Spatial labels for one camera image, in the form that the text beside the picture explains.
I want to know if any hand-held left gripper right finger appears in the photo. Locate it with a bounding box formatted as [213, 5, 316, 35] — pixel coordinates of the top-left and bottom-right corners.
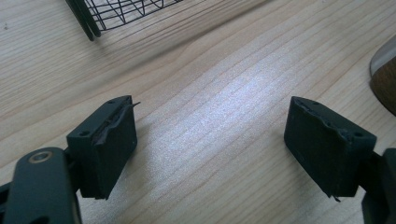
[283, 95, 378, 203]

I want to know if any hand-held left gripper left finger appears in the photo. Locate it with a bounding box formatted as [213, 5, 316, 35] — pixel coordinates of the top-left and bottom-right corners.
[65, 94, 141, 201]

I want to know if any brown wooden bowl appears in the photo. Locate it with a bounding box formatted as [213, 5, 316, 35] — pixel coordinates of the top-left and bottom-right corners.
[369, 35, 396, 117]

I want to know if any black wire basket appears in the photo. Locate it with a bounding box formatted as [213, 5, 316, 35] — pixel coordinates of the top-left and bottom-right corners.
[64, 0, 185, 42]

